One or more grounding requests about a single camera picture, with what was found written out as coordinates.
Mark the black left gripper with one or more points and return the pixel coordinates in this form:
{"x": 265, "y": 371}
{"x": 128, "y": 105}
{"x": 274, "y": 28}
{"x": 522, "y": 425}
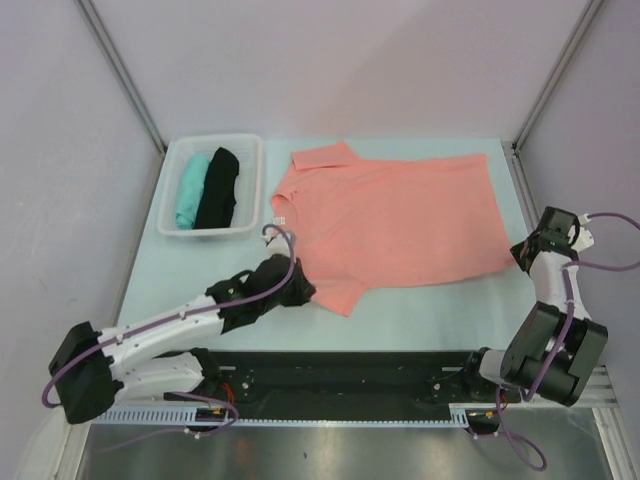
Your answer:
{"x": 303, "y": 289}

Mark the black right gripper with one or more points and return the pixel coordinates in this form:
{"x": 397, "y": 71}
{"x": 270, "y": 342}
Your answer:
{"x": 516, "y": 250}

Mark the salmon pink polo shirt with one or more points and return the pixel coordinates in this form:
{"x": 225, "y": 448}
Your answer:
{"x": 365, "y": 224}

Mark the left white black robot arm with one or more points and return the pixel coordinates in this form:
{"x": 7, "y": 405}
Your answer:
{"x": 92, "y": 370}

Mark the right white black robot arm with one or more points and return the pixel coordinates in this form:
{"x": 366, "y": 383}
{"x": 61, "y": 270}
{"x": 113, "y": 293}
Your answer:
{"x": 558, "y": 345}

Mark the white plastic basket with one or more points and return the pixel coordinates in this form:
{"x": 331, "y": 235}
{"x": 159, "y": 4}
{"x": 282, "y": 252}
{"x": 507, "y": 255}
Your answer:
{"x": 248, "y": 149}

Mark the rolled black t shirt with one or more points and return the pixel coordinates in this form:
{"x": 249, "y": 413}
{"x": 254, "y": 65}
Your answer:
{"x": 218, "y": 201}

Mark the rolled teal t shirt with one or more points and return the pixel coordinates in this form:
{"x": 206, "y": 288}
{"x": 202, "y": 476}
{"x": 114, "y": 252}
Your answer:
{"x": 191, "y": 188}

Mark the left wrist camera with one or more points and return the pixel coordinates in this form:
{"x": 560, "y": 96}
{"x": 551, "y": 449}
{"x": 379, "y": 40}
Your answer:
{"x": 277, "y": 245}

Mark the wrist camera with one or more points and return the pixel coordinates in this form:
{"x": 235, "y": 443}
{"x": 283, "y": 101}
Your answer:
{"x": 277, "y": 245}
{"x": 565, "y": 229}

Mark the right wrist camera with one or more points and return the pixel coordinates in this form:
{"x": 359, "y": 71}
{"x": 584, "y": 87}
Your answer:
{"x": 565, "y": 229}

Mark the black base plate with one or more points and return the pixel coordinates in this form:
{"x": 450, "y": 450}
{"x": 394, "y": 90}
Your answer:
{"x": 352, "y": 385}

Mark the white slotted cable duct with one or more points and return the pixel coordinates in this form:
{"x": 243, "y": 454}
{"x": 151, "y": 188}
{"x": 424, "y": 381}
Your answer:
{"x": 205, "y": 417}

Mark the right aluminium corner post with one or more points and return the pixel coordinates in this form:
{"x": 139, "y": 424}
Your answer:
{"x": 571, "y": 48}

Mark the aluminium corner post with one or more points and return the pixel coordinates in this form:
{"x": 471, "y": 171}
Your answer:
{"x": 107, "y": 46}
{"x": 571, "y": 48}

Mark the left aluminium corner post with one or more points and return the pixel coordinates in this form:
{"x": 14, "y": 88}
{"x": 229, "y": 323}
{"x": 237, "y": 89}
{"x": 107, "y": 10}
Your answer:
{"x": 107, "y": 46}

